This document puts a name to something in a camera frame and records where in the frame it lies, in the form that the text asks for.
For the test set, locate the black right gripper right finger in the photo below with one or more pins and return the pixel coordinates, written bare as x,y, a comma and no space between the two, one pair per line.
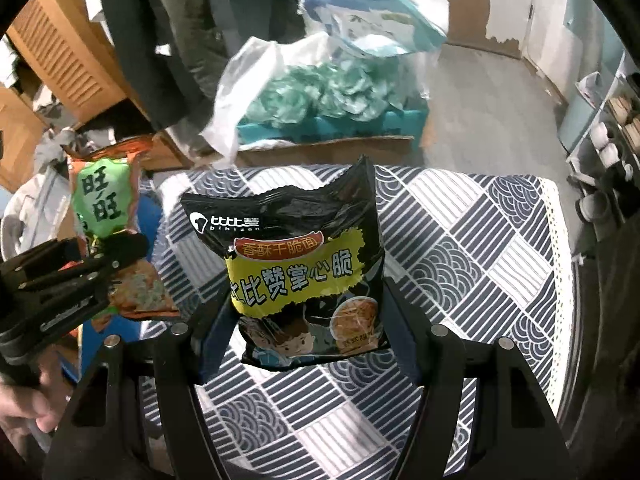
432,358

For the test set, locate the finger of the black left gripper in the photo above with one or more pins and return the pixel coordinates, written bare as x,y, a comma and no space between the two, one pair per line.
103,258

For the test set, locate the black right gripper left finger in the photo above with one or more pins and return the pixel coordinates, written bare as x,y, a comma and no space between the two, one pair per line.
185,355

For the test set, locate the orange green rice cracker bag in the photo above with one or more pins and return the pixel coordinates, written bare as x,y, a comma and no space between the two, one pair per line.
105,198

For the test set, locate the black yellow noodle snack bag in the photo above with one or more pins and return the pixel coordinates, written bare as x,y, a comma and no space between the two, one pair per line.
305,267

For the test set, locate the person's left hand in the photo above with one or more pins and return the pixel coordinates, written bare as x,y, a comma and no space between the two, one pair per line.
44,405

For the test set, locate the blue cardboard storage box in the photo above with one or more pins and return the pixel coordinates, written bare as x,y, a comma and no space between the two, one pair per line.
133,295

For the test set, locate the blue white patterned tablecloth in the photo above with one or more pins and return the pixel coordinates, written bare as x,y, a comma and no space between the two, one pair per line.
485,256

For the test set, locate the wooden louvered cabinet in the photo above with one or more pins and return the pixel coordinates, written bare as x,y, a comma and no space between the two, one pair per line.
72,57

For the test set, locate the teal box with cardboard flap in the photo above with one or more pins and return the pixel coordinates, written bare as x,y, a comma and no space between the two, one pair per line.
393,138

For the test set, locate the dark hanging clothes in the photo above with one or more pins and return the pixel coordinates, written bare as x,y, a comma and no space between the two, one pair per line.
173,52

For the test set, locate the shoe rack with shoes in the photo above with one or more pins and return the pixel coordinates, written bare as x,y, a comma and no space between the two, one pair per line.
604,165

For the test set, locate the crumpled green tissue paper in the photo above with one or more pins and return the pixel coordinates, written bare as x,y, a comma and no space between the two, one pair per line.
361,89

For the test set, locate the light blue trash bin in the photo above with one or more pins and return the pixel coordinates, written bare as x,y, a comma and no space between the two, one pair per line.
583,105

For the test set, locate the blue white plastic bag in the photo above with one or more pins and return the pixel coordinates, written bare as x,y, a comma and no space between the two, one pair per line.
382,28

